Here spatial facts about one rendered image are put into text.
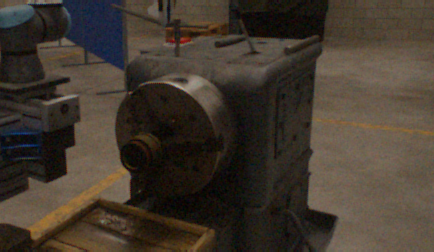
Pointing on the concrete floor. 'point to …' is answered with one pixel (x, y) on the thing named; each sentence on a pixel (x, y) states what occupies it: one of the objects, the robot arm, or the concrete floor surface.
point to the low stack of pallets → (198, 31)
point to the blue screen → (99, 33)
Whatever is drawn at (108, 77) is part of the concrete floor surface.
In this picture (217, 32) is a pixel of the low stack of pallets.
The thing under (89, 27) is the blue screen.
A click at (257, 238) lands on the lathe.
